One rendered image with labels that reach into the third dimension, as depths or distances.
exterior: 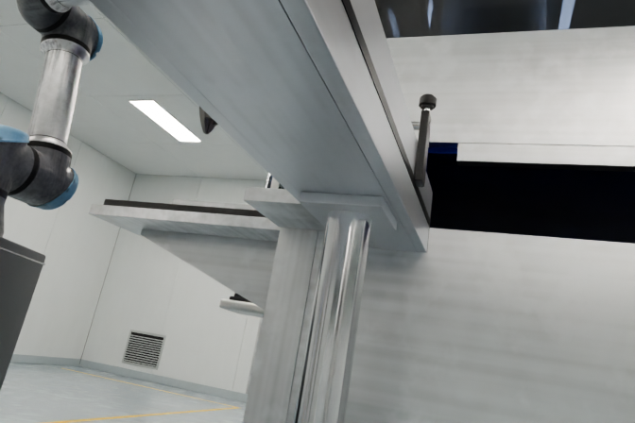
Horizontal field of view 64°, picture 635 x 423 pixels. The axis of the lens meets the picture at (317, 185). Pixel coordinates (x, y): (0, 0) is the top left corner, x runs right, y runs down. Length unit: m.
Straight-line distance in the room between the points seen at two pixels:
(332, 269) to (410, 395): 0.25
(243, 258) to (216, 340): 6.24
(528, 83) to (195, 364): 6.74
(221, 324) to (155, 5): 6.91
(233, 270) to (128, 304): 7.11
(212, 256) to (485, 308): 0.50
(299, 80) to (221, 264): 0.66
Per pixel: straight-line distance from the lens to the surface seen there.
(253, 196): 0.69
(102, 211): 1.03
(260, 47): 0.31
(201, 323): 7.31
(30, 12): 1.42
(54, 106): 1.36
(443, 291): 0.73
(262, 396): 0.78
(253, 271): 0.92
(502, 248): 0.74
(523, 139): 0.80
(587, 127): 0.81
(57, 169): 1.29
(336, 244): 0.54
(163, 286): 7.73
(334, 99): 0.35
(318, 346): 0.52
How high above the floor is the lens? 0.68
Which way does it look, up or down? 18 degrees up
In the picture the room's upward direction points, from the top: 10 degrees clockwise
